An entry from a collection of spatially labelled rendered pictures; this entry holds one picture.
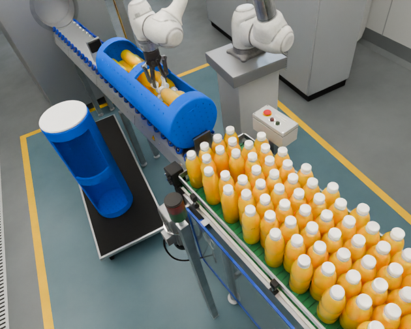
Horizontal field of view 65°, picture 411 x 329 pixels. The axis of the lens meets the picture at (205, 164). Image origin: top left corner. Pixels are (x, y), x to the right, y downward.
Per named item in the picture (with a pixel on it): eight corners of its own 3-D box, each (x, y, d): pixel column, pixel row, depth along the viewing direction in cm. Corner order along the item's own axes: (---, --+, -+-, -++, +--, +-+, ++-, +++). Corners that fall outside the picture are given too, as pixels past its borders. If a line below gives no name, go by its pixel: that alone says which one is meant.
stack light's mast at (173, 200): (184, 213, 122) (175, 188, 110) (193, 224, 118) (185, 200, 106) (169, 223, 120) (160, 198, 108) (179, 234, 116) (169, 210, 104)
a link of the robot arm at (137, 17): (130, 38, 144) (146, 46, 137) (119, 2, 133) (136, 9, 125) (149, 27, 148) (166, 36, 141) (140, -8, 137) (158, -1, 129)
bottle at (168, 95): (186, 98, 151) (165, 81, 161) (175, 109, 150) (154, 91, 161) (192, 108, 157) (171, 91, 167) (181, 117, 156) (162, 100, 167)
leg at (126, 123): (145, 160, 297) (123, 108, 250) (148, 164, 293) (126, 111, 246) (139, 164, 295) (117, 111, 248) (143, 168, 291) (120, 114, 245)
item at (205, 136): (210, 145, 168) (207, 128, 158) (213, 147, 166) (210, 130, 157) (195, 155, 165) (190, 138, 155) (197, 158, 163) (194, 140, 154)
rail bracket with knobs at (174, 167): (182, 171, 162) (178, 158, 155) (190, 179, 158) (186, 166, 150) (166, 182, 159) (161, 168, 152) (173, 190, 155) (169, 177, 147)
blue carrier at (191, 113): (143, 65, 221) (125, 27, 199) (222, 126, 170) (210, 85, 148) (109, 88, 215) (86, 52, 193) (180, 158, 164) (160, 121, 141)
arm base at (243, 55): (244, 40, 208) (244, 31, 204) (267, 51, 194) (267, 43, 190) (221, 49, 202) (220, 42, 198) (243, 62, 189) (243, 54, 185)
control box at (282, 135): (267, 119, 165) (267, 103, 157) (297, 139, 153) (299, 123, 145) (252, 128, 161) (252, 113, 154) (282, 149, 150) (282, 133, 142)
